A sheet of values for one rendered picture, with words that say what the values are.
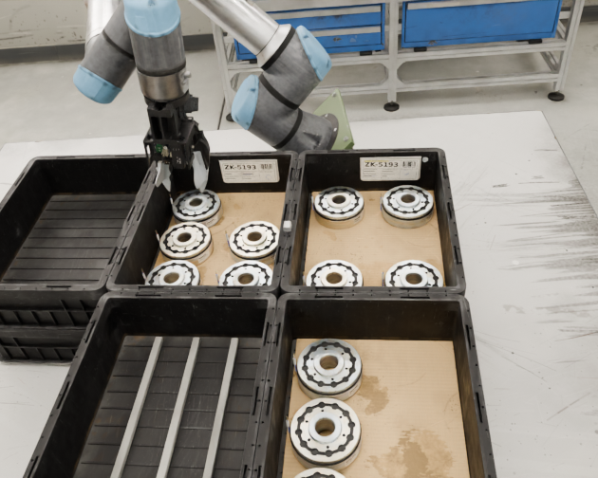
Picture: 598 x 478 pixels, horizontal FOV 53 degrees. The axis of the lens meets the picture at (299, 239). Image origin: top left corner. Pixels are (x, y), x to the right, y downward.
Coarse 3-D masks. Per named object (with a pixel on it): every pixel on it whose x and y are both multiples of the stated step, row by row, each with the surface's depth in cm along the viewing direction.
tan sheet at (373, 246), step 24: (360, 192) 129; (384, 192) 129; (432, 192) 127; (312, 216) 125; (432, 216) 122; (312, 240) 120; (336, 240) 119; (360, 240) 118; (384, 240) 118; (408, 240) 117; (432, 240) 117; (312, 264) 115; (360, 264) 114; (384, 264) 113; (432, 264) 112
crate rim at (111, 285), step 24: (288, 192) 116; (288, 216) 110; (120, 264) 105; (120, 288) 100; (144, 288) 100; (168, 288) 99; (192, 288) 99; (216, 288) 98; (240, 288) 98; (264, 288) 98
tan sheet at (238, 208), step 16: (224, 208) 129; (240, 208) 129; (256, 208) 128; (272, 208) 128; (176, 224) 127; (224, 224) 125; (240, 224) 125; (272, 224) 124; (224, 240) 122; (160, 256) 120; (224, 256) 118; (208, 272) 115
